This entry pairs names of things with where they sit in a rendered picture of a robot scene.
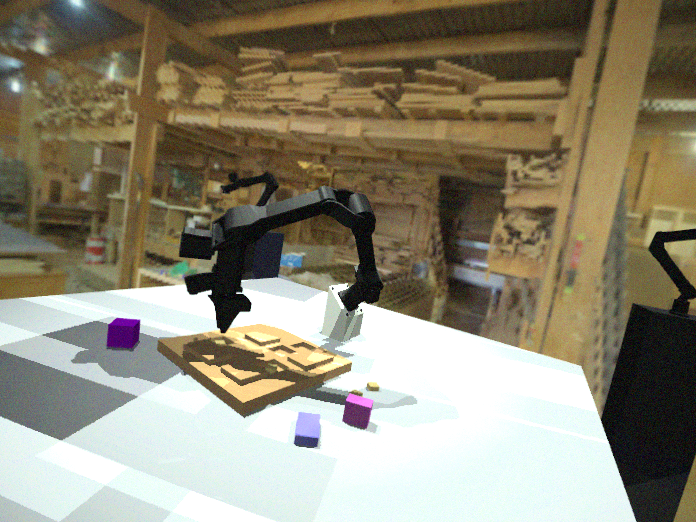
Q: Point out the purple cube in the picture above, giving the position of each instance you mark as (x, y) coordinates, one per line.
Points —
(123, 332)

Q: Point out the pink cube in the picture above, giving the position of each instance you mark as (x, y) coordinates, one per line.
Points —
(357, 411)

